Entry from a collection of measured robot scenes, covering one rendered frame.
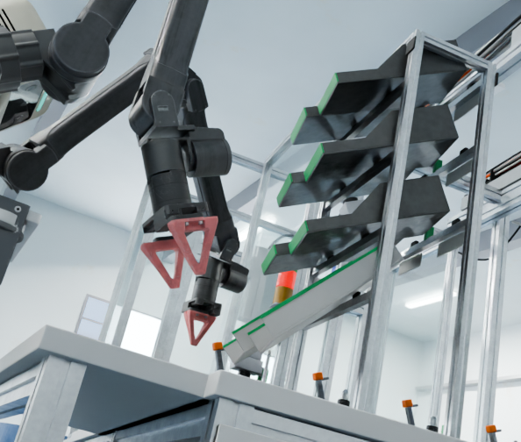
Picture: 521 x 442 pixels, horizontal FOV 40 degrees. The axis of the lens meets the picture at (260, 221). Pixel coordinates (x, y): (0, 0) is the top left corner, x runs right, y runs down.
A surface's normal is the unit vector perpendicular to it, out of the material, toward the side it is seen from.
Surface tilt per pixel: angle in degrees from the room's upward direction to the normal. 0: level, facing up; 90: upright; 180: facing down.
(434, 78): 155
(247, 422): 90
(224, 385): 90
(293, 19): 180
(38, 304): 90
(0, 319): 90
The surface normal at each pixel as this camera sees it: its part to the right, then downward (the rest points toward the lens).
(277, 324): 0.18, -0.36
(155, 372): 0.45, -0.27
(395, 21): -0.21, 0.90
